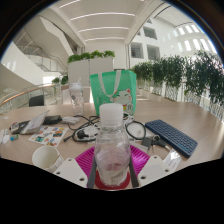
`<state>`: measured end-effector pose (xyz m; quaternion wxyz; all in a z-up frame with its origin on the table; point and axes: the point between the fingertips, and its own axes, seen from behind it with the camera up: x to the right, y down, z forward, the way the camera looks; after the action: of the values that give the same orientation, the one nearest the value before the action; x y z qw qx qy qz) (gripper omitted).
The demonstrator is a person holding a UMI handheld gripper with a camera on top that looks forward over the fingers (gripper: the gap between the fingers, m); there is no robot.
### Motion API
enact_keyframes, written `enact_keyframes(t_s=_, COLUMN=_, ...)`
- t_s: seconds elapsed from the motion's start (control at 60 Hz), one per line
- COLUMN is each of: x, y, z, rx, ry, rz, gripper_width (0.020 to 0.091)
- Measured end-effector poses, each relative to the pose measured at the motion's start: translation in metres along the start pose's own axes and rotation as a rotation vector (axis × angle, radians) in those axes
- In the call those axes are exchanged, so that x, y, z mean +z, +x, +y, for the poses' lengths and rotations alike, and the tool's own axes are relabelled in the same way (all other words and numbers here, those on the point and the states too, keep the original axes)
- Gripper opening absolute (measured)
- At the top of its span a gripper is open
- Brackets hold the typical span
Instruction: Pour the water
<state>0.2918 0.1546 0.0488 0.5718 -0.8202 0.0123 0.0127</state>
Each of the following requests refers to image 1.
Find black flat pad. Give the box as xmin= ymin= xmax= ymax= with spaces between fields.
xmin=9 ymin=120 xmax=31 ymax=135

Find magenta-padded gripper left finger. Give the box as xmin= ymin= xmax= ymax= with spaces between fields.
xmin=53 ymin=146 xmax=98 ymax=190

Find glass railing with wooden handrail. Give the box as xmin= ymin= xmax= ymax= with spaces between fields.
xmin=0 ymin=83 xmax=56 ymax=111

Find white wrapped packet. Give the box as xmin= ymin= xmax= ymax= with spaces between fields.
xmin=162 ymin=149 xmax=184 ymax=173

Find dark blue keyboard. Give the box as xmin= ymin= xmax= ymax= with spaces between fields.
xmin=144 ymin=119 xmax=199 ymax=159

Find black chair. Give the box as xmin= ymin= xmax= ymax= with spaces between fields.
xmin=28 ymin=94 xmax=46 ymax=108

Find flat round red coaster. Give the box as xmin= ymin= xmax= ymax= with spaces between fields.
xmin=94 ymin=170 xmax=132 ymax=191

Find black charger block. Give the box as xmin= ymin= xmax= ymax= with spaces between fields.
xmin=42 ymin=114 xmax=63 ymax=126

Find wooden planter with plants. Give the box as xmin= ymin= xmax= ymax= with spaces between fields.
xmin=51 ymin=75 xmax=69 ymax=86

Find colourful sticker sheet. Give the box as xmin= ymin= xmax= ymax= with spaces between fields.
xmin=28 ymin=125 xmax=70 ymax=148

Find white cabinet topped with plants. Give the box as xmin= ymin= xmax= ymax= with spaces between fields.
xmin=67 ymin=49 xmax=116 ymax=88

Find tangle of black cables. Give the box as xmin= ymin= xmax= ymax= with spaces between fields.
xmin=63 ymin=114 xmax=148 ymax=144

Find ceiling light strips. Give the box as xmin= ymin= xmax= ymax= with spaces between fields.
xmin=58 ymin=0 xmax=148 ymax=43

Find black key fob with keys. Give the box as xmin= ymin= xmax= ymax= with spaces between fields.
xmin=141 ymin=134 xmax=169 ymax=149

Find white grid-pattern mug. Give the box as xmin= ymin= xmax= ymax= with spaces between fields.
xmin=31 ymin=145 xmax=66 ymax=174

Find small white flat packet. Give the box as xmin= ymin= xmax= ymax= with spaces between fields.
xmin=61 ymin=115 xmax=81 ymax=126

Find clear white-capped water bottle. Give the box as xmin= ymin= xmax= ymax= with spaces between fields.
xmin=93 ymin=103 xmax=132 ymax=188

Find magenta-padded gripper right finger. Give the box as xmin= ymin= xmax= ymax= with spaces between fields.
xmin=127 ymin=144 xmax=173 ymax=188

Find row of green hedge plants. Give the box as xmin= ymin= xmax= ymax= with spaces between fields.
xmin=130 ymin=49 xmax=224 ymax=108

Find green tote bag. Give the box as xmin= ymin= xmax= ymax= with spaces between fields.
xmin=89 ymin=69 xmax=138 ymax=117

